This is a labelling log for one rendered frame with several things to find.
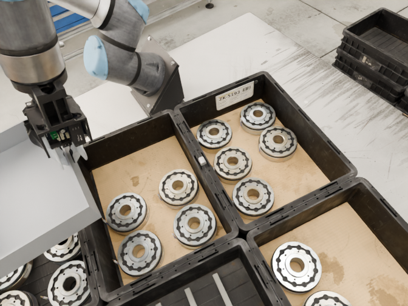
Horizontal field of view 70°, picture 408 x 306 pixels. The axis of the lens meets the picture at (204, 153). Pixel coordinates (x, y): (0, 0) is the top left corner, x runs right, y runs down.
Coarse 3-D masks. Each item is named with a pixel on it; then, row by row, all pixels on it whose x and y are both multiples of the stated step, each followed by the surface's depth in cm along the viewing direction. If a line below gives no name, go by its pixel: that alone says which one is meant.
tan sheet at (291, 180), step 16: (192, 128) 88; (240, 128) 87; (240, 144) 83; (256, 144) 83; (208, 160) 81; (256, 160) 80; (288, 160) 79; (304, 160) 79; (256, 176) 77; (272, 176) 77; (288, 176) 76; (304, 176) 76; (320, 176) 76; (288, 192) 74; (304, 192) 73; (272, 208) 72
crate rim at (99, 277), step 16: (160, 112) 80; (128, 128) 78; (208, 176) 67; (224, 208) 63; (224, 240) 59; (96, 256) 59; (192, 256) 58; (96, 272) 58; (160, 272) 57; (128, 288) 55
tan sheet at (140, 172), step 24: (168, 144) 86; (120, 168) 83; (144, 168) 82; (168, 168) 81; (120, 192) 78; (144, 192) 78; (168, 216) 73; (216, 216) 72; (120, 240) 71; (168, 240) 70
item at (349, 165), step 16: (240, 80) 84; (272, 80) 82; (208, 96) 81; (288, 96) 79; (176, 112) 79; (304, 112) 75; (192, 144) 73; (352, 176) 64; (320, 192) 62; (288, 208) 61; (240, 224) 60; (256, 224) 60
